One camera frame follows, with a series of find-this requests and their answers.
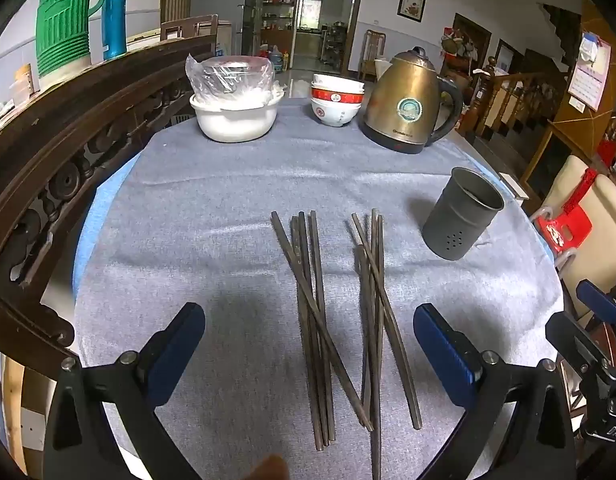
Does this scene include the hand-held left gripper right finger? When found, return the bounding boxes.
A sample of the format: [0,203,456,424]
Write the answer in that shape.
[414,303,577,480]

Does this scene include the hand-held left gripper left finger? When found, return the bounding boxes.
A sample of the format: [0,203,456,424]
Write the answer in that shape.
[42,302,207,480]

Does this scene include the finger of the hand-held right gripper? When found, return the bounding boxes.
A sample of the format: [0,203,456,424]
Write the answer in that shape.
[545,311,606,368]
[576,280,616,325]

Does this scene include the dark wooden chopstick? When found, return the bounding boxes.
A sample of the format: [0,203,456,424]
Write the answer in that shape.
[358,245,373,413]
[351,212,423,431]
[298,211,331,447]
[309,210,337,442]
[291,216,325,451]
[271,211,375,432]
[362,215,385,423]
[370,208,383,480]

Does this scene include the grey metal chopstick holder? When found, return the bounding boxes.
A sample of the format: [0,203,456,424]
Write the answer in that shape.
[421,166,505,262]

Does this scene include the person's left hand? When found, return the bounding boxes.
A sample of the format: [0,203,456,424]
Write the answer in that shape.
[252,454,291,480]

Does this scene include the red plastic stool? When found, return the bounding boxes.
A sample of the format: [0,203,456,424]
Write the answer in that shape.
[533,204,597,256]

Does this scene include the cream chair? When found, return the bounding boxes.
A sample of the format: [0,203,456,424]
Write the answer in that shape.
[530,155,616,321]

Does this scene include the grey tablecloth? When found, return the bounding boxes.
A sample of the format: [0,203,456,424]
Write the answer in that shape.
[72,95,564,480]

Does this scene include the blue table cover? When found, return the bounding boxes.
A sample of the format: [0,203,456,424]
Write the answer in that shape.
[72,145,560,306]

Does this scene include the wooden stair railing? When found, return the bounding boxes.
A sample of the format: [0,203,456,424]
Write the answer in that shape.
[468,67,574,137]

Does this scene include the dark carved wooden chair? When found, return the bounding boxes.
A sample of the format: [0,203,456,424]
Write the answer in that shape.
[0,35,219,382]

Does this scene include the white ceramic pot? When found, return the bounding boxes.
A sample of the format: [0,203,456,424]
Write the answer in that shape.
[189,91,281,142]

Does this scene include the golden electric kettle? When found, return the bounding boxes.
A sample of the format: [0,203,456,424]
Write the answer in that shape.
[357,46,464,155]

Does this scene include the red marked white bowl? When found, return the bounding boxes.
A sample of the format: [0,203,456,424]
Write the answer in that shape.
[310,99,363,128]

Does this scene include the red banded white bowl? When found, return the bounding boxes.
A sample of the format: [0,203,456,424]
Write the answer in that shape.
[310,86,365,107]

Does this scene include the plastic wrapped bowl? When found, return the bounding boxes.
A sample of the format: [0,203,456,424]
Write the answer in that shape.
[185,54,285,109]

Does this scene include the light wooden chair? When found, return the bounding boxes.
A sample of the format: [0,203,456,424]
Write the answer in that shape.
[360,29,387,81]

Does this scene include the blue thermos bottle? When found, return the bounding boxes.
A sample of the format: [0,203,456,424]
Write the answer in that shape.
[102,0,130,61]

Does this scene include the framed picture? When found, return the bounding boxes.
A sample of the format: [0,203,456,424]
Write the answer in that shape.
[397,0,427,23]

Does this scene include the green thermos jug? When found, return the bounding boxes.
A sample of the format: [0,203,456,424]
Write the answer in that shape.
[35,0,112,78]

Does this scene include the wall calendar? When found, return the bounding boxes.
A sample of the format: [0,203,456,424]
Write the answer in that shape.
[568,31,613,112]

